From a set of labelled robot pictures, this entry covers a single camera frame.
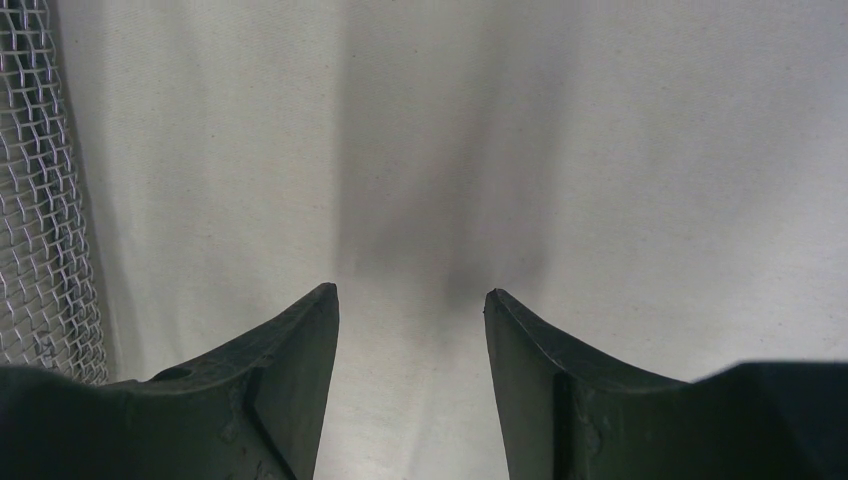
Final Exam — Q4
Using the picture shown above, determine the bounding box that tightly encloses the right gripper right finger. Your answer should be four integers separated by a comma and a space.
484, 289, 847, 479

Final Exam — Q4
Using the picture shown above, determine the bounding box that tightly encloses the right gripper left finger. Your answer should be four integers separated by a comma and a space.
1, 283, 339, 479

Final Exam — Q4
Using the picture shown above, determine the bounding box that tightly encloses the wire mesh steel basket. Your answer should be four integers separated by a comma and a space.
1, 1, 109, 385

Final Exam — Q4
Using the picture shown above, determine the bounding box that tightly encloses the beige cloth wrap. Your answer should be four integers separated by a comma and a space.
51, 1, 847, 479

